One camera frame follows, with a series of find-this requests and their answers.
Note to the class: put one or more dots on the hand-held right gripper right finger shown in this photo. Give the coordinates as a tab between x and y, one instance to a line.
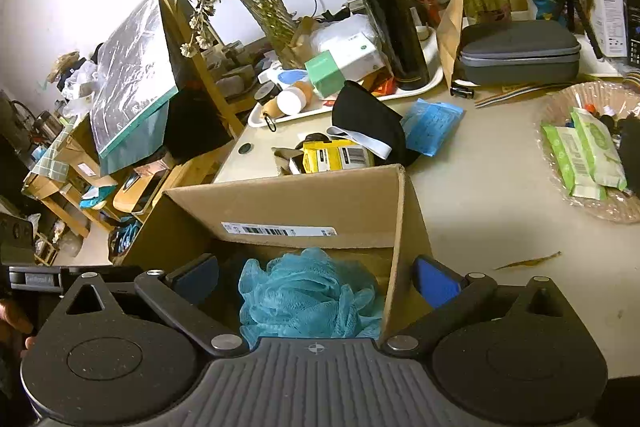
434	281

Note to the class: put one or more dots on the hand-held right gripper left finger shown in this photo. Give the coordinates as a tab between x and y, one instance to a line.
195	281

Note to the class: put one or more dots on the teal mesh bath sponge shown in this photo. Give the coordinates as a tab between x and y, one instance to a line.
300	292

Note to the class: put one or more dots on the cardboard box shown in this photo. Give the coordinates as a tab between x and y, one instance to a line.
300	202

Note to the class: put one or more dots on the yellow wet wipes pack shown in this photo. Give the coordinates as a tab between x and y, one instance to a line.
325	159

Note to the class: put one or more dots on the person's left hand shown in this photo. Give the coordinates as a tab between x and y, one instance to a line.
12	317

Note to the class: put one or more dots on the wooden shelf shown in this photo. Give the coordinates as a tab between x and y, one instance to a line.
55	192

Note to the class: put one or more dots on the dried leaf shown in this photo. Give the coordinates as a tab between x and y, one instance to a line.
525	261

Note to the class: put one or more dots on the green round cap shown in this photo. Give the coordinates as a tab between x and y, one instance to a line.
245	149

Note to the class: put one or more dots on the blue packet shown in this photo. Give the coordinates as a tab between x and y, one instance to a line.
430	127

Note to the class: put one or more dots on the green wet wipes pack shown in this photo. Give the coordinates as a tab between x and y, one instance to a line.
600	147
570	157

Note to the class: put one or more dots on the tan pouch with carabiner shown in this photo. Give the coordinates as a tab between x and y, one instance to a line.
275	112

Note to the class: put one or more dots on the small black cylinder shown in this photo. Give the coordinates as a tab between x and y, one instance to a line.
462	90

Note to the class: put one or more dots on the white tray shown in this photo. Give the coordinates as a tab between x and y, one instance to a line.
300	114

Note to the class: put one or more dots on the plastic wrapped board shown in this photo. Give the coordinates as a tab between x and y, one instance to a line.
135	77

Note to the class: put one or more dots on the small black jar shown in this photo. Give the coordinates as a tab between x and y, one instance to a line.
265	93

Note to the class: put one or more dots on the red envelopes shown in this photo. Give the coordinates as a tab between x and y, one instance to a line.
381	86

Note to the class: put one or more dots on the wooden easel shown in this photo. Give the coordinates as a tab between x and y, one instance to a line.
210	77

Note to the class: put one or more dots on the white tube with blue label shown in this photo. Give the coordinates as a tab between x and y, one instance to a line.
290	99

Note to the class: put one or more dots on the green banded tissue pack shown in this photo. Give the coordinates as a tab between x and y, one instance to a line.
327	74

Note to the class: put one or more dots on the black block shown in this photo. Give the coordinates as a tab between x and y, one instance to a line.
631	142

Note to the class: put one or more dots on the grey zip case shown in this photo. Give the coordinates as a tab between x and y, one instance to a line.
520	52

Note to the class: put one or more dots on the black thermos bottle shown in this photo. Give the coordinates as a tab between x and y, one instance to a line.
395	32

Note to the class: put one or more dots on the brown paper bag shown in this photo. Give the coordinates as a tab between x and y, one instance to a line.
449	27

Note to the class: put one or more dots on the large white tissue pack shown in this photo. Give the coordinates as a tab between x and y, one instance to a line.
350	38

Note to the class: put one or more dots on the blue patterned bag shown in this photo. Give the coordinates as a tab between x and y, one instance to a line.
547	2

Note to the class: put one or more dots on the small black tripod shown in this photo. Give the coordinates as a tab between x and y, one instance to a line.
575	2

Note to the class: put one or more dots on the white carton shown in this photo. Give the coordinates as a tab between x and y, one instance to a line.
607	7

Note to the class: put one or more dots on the black carton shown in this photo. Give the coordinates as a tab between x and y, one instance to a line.
632	17

